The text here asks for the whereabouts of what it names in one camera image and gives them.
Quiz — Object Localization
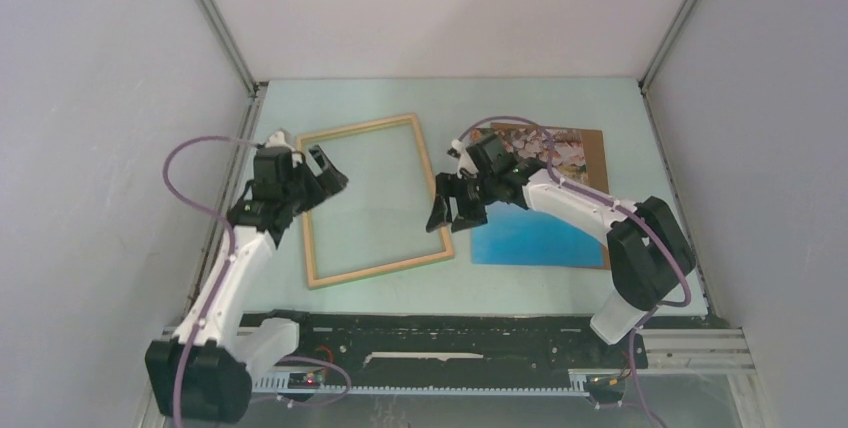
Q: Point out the aluminium corner post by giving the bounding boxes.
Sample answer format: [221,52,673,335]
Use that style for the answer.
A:
[639,0,701,95]
[196,0,259,97]

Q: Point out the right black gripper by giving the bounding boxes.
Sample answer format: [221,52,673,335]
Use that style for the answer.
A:
[427,171,499,232]

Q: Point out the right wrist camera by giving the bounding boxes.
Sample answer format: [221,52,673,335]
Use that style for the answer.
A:
[447,139,478,175]

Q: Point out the wooden picture frame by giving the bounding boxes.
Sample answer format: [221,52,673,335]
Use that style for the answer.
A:
[297,114,455,290]

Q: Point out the right aluminium corner post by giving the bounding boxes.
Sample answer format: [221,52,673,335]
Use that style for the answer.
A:
[639,0,701,95]

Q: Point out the brown cardboard backing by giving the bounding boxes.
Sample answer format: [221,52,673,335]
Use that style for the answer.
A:
[488,122,612,273]

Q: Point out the grey cable duct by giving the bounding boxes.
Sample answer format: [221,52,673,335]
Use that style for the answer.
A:
[251,371,591,398]

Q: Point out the landscape photo print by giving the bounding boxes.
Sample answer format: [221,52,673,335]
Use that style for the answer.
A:
[469,126,605,270]

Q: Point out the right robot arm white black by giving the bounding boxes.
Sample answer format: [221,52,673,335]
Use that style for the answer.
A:
[426,133,696,366]

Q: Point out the aluminium base extrusion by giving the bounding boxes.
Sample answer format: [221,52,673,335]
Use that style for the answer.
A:
[152,325,757,373]

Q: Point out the left aluminium corner post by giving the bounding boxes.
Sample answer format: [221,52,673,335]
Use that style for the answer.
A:
[196,0,259,97]

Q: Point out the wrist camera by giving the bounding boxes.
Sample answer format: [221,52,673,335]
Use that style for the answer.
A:
[447,139,478,175]
[263,129,296,151]

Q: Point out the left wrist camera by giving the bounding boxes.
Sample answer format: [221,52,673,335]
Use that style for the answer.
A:
[263,129,296,151]

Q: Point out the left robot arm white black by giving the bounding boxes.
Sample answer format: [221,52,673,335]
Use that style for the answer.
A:
[145,142,348,427]

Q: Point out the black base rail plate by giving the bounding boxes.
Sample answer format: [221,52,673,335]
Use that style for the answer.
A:
[242,310,648,391]

